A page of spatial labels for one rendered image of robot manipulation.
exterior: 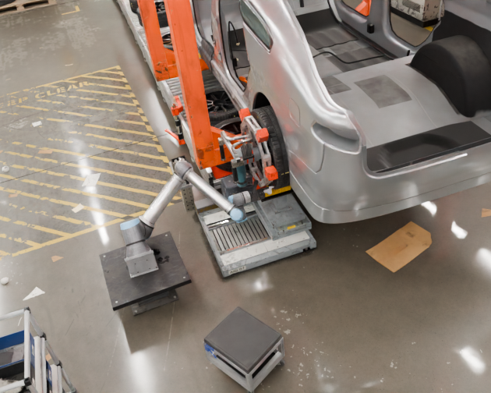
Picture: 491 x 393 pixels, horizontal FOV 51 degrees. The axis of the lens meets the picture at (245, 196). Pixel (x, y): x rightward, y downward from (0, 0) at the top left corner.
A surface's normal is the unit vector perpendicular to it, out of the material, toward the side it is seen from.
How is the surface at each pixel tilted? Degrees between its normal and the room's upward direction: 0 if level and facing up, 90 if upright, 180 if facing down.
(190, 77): 90
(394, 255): 1
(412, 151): 0
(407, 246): 2
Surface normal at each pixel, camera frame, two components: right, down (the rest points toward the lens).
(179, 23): 0.33, 0.57
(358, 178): 0.01, 0.62
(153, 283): -0.10, -0.77
